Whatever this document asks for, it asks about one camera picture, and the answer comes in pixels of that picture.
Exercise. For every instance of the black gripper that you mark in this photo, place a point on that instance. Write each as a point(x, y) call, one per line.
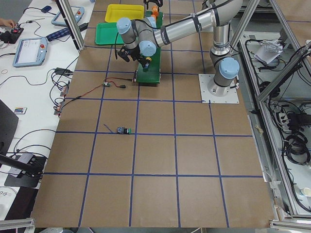
point(135, 54)
point(151, 3)

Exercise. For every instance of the orange cylinder with 4680 label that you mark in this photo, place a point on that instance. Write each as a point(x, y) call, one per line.
point(155, 9)

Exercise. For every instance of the yellow push button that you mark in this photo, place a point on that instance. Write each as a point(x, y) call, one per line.
point(146, 63)

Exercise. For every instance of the green push button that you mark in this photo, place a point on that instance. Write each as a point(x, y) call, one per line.
point(124, 130)

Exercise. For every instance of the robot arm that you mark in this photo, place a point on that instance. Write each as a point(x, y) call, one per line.
point(216, 14)

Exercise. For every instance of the green conveyor belt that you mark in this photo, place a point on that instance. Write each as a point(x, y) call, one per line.
point(144, 32)

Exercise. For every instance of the green plastic tray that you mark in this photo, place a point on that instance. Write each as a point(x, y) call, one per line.
point(106, 34)

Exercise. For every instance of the small controller circuit board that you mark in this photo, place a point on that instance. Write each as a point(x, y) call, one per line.
point(106, 84)

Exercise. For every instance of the yellow plastic tray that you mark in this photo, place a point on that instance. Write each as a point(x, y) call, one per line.
point(116, 11)

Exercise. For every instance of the black power adapter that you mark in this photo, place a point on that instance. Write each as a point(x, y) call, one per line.
point(83, 26)

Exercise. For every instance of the lower teach pendant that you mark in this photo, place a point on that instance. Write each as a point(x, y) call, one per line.
point(30, 52)

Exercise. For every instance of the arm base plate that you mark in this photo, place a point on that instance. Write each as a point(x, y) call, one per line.
point(212, 93)

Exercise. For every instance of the aluminium frame post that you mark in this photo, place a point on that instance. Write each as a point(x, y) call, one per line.
point(67, 14)

